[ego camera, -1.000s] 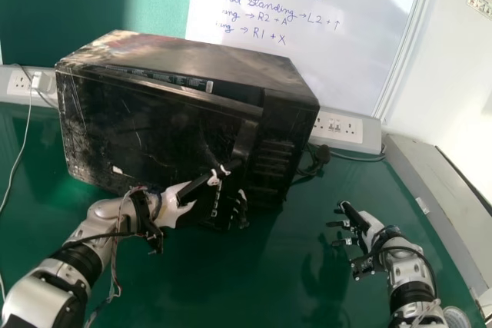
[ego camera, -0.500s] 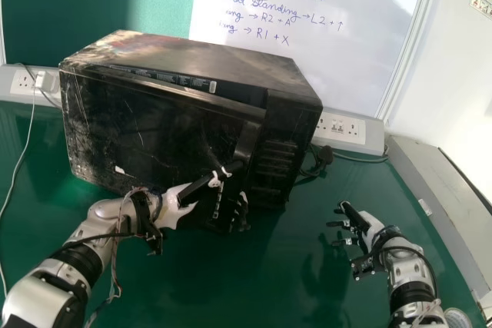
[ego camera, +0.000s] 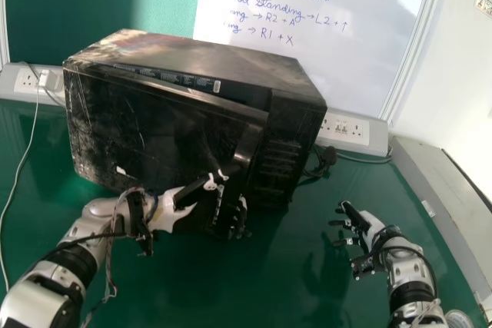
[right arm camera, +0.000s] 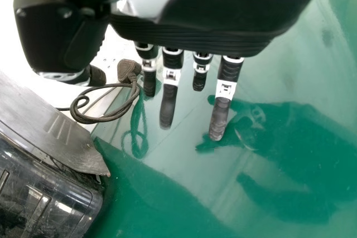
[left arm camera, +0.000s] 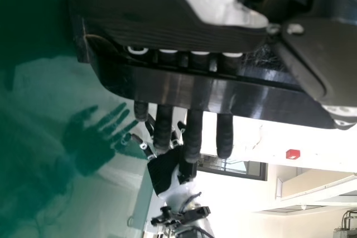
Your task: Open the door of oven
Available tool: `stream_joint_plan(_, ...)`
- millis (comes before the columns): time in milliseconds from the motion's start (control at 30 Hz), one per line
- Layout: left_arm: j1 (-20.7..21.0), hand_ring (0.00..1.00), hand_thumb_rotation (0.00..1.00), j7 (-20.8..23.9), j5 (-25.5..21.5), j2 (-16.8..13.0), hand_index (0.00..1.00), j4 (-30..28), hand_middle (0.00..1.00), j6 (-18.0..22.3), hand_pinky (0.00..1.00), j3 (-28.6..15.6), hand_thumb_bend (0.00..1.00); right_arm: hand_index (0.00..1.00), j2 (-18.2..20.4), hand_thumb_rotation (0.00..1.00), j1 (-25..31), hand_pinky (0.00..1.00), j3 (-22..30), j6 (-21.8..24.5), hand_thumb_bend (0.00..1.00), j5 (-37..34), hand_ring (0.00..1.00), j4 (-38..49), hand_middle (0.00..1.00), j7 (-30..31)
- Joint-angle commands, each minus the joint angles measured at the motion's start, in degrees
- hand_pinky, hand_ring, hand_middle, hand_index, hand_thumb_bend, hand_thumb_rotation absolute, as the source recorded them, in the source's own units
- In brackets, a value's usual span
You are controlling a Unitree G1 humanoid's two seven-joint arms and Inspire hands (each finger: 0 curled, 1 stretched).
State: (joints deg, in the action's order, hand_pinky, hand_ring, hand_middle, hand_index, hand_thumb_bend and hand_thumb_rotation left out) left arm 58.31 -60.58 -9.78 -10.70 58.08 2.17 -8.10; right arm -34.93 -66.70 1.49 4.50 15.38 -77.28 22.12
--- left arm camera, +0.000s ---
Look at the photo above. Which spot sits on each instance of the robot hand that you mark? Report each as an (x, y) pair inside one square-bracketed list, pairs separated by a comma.
[(156, 6), (164, 171)]

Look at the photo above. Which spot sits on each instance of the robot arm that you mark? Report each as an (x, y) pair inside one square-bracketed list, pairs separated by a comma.
[(189, 232)]

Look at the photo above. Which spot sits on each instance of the dark framed window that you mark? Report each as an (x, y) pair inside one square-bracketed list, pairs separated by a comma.
[(251, 172)]

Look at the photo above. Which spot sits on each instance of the grey metal pipe fixture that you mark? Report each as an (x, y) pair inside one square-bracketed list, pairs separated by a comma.
[(347, 225)]

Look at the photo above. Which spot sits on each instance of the red wall box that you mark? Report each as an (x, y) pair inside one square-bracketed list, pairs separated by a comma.
[(293, 154)]

